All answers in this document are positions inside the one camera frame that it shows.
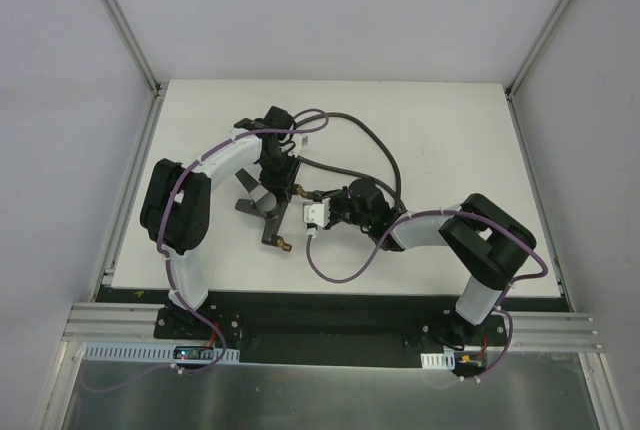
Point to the right white cable duct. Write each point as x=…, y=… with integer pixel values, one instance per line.
x=444, y=360

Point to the white cable duct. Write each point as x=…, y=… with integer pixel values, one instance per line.
x=159, y=353
x=444, y=360

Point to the dark grey faucet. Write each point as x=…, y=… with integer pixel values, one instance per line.
x=269, y=201

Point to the aluminium front rail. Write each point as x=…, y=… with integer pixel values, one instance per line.
x=562, y=332

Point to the left aluminium frame post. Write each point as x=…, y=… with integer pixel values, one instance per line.
x=132, y=45

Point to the aluminium frame post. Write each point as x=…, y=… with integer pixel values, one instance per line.
x=538, y=46
x=132, y=45

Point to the left white cable duct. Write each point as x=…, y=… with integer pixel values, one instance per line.
x=159, y=353

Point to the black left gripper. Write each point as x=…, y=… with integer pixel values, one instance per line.
x=279, y=209

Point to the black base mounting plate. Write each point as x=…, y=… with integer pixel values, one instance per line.
x=338, y=330

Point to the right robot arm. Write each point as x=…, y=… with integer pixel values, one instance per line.
x=490, y=244

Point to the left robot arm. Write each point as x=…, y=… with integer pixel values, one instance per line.
x=176, y=208

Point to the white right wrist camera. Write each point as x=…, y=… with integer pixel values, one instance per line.
x=316, y=216

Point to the right aluminium frame post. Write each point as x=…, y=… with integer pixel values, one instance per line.
x=538, y=46

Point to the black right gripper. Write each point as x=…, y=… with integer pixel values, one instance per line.
x=331, y=207

